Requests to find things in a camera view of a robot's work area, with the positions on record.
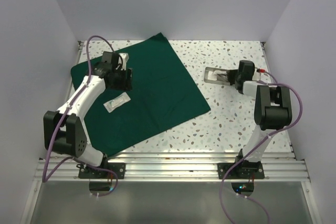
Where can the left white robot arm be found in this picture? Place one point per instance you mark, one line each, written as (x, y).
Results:
(63, 128)

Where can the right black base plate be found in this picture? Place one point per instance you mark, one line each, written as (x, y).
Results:
(245, 170)

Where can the aluminium rail frame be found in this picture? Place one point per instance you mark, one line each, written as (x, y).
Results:
(173, 177)

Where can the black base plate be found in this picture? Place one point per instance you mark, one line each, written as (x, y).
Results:
(110, 170)
(245, 170)

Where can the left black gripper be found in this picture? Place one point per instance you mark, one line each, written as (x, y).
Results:
(125, 85)

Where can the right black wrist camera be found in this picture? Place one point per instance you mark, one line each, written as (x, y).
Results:
(247, 71)

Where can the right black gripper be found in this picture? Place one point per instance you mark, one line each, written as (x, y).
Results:
(230, 74)

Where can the green surgical cloth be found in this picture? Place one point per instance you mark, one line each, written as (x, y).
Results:
(163, 95)

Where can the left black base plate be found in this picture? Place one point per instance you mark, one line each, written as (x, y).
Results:
(110, 170)

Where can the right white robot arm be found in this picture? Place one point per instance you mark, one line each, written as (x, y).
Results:
(272, 112)

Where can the white sterile packet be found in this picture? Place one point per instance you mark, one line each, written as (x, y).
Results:
(220, 75)
(117, 102)

